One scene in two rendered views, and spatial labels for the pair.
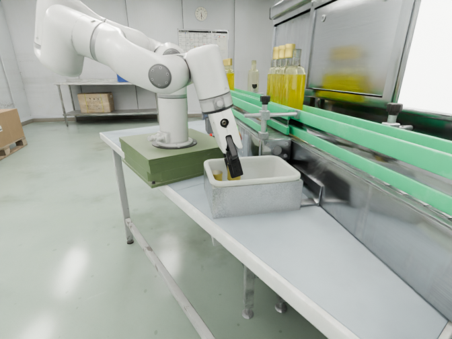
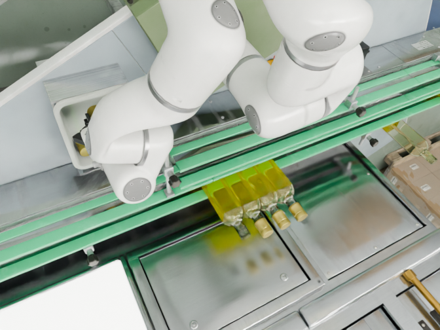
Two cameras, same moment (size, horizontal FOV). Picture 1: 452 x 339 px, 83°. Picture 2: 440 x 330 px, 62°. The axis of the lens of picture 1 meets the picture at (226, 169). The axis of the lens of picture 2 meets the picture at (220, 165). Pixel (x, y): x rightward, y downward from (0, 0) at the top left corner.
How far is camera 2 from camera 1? 0.82 m
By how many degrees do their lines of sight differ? 50
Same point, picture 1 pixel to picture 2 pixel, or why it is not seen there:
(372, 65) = (169, 271)
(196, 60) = (113, 179)
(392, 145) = (31, 246)
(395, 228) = not seen: outside the picture
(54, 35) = (170, 26)
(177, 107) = not seen: hidden behind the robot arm
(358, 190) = (35, 205)
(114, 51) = (116, 110)
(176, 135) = not seen: hidden behind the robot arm
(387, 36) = (167, 298)
